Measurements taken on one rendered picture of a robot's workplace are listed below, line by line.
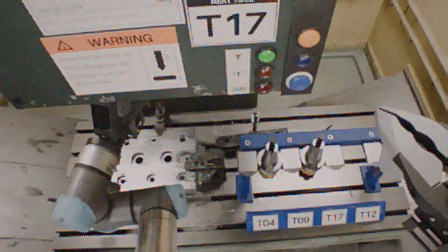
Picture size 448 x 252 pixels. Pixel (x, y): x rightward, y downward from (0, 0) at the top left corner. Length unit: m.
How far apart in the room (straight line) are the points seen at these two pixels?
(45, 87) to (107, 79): 0.09
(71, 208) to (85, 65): 0.28
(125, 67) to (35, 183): 1.24
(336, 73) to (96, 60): 1.61
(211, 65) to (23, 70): 0.24
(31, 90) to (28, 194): 1.13
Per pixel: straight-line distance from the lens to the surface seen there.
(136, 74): 0.45
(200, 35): 0.39
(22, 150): 1.71
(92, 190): 0.64
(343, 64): 1.98
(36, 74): 0.49
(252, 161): 0.85
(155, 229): 0.63
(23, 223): 1.58
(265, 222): 1.08
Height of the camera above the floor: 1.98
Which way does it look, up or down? 58 degrees down
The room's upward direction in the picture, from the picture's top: 3 degrees counter-clockwise
